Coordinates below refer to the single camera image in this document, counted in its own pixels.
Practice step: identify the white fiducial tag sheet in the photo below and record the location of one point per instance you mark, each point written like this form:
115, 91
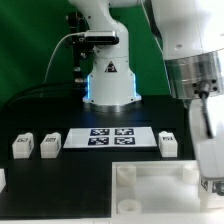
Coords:
110, 137

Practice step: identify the black camera on stand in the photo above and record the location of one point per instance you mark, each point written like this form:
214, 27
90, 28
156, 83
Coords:
83, 41

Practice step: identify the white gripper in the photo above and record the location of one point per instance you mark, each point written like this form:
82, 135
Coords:
209, 152

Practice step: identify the white obstacle fence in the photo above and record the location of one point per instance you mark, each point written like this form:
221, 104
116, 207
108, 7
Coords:
2, 180

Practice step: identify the white square tabletop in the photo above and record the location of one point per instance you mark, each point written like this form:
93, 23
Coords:
159, 192

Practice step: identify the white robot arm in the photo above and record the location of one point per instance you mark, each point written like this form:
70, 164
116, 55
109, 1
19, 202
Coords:
184, 37

